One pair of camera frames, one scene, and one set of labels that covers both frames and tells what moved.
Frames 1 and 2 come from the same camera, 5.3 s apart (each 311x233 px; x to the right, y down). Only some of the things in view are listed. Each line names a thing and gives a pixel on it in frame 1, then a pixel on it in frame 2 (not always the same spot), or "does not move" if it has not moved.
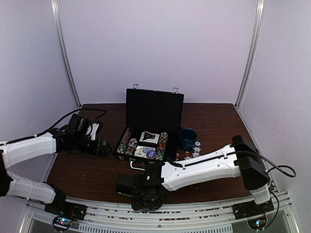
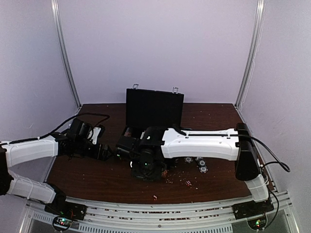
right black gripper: (136, 206) -> (156, 174)
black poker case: (154, 118) does not move
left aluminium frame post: (56, 14) does not move
